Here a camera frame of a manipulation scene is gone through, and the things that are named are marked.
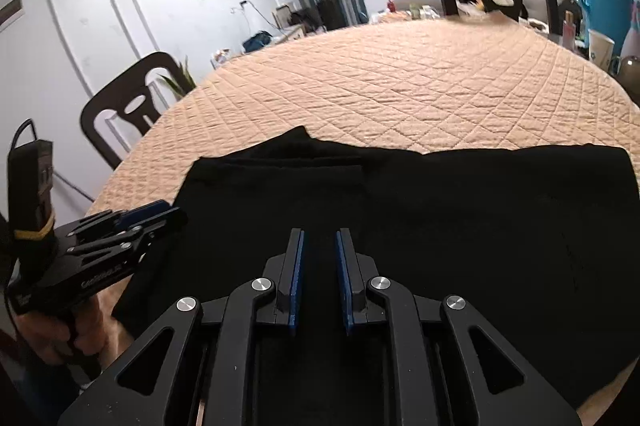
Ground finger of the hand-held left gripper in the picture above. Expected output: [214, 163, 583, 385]
[66, 200, 171, 240]
[69, 206, 189, 257]

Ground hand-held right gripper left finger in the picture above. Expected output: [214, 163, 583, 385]
[57, 228, 306, 426]

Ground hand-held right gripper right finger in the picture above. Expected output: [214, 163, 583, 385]
[334, 228, 583, 426]

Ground black pants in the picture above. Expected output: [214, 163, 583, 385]
[111, 126, 640, 426]

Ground person's left hand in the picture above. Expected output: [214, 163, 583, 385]
[21, 292, 119, 365]

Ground green potted plant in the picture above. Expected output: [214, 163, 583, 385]
[157, 56, 197, 99]

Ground blue bag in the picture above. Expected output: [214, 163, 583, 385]
[242, 32, 274, 53]

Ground peach quilted table cover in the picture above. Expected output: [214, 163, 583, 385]
[87, 18, 640, 426]

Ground black bag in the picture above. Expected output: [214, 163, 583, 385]
[290, 8, 326, 31]

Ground black speaker box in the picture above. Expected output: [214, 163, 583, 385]
[317, 0, 348, 31]

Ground beige sofa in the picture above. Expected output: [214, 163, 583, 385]
[392, 0, 443, 14]

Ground pink bottle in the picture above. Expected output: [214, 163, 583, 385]
[562, 8, 581, 49]

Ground white paper cup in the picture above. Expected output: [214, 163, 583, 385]
[587, 28, 616, 67]

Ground glass kettle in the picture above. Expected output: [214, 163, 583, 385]
[607, 54, 640, 91]

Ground black cable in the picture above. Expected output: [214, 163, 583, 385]
[12, 118, 38, 151]

